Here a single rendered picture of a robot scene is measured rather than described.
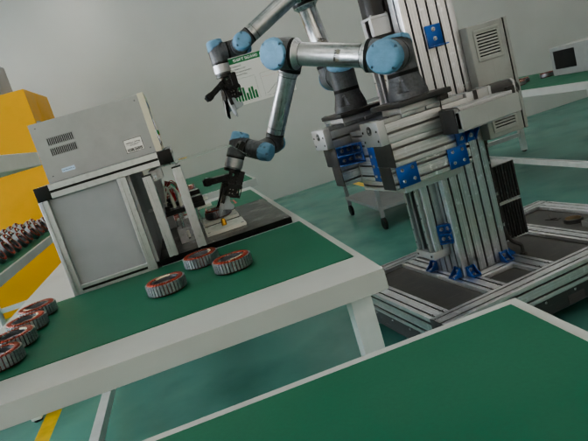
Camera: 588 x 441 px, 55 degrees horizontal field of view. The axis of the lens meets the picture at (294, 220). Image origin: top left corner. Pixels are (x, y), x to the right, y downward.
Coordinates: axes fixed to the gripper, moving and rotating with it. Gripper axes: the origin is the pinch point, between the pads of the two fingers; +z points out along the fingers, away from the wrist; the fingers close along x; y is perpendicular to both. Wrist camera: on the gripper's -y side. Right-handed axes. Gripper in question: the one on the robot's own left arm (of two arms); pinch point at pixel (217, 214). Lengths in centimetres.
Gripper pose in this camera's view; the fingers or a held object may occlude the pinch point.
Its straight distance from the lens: 237.9
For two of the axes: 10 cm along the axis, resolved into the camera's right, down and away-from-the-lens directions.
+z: -2.2, 9.7, 0.9
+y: 9.5, 2.0, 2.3
